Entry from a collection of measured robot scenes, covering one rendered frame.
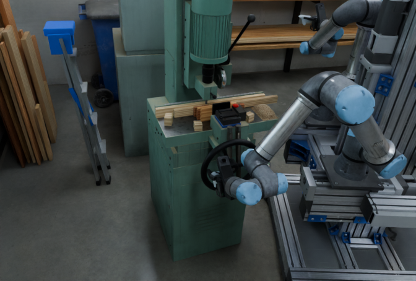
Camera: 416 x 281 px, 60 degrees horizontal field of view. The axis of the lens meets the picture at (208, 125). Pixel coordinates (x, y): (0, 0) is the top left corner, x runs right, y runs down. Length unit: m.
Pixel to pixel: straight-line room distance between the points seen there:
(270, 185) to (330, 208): 0.59
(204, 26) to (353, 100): 0.71
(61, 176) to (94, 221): 0.57
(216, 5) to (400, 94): 0.88
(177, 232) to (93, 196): 0.85
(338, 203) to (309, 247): 0.48
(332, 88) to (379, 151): 0.35
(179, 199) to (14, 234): 1.15
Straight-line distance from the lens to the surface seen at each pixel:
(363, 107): 1.22
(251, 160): 1.35
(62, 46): 2.27
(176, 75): 1.89
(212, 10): 1.55
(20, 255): 2.49
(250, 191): 1.21
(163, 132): 1.67
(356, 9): 1.91
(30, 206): 2.77
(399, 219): 1.78
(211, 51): 1.60
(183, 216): 2.00
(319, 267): 2.12
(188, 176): 1.82
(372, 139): 1.39
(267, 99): 1.96
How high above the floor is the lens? 1.83
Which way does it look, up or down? 32 degrees down
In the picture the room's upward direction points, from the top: 4 degrees clockwise
